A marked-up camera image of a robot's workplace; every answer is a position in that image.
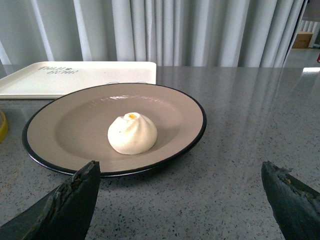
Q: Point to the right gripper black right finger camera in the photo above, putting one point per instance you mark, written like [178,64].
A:
[295,205]

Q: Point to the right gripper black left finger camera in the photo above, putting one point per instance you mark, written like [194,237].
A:
[63,214]

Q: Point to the white steamed bun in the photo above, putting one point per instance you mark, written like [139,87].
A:
[132,134]

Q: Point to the beige plate with black rim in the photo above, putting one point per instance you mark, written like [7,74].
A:
[71,131]

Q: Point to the white bear print tray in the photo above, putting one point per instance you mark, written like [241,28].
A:
[53,79]

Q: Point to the yellow rimmed bamboo steamer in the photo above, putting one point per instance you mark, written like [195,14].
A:
[4,126]

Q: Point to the brown cardboard box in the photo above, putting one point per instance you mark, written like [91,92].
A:
[302,40]

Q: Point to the grey pleated curtain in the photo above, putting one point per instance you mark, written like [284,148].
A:
[198,33]

